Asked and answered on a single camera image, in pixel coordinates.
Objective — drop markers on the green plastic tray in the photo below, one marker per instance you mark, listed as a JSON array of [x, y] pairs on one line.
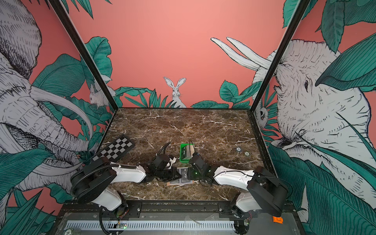
[[182, 153]]

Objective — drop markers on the tan leather card holder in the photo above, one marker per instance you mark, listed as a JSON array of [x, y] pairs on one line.
[[175, 182]]

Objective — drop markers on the checkerboard calibration plate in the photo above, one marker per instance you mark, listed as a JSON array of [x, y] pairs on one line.
[[116, 149]]

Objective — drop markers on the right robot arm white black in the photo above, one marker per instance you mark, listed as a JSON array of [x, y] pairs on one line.
[[262, 190]]

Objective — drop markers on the orange connector block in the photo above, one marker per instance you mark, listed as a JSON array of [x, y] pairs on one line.
[[278, 220]]

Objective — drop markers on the black mounting rail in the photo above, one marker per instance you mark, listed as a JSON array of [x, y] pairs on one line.
[[225, 209]]

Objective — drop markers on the stack of credit cards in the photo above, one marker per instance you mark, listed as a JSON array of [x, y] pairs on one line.
[[189, 151]]

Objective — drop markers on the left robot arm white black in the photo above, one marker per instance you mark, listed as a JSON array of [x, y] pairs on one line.
[[92, 183]]

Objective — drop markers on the white slotted cable duct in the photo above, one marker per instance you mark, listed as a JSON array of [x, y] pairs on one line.
[[91, 225]]

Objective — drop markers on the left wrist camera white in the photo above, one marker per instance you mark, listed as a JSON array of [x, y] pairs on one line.
[[172, 160]]

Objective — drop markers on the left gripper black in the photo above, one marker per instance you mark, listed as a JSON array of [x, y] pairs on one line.
[[173, 177]]

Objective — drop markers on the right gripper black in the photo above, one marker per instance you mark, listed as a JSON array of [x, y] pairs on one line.
[[191, 170]]

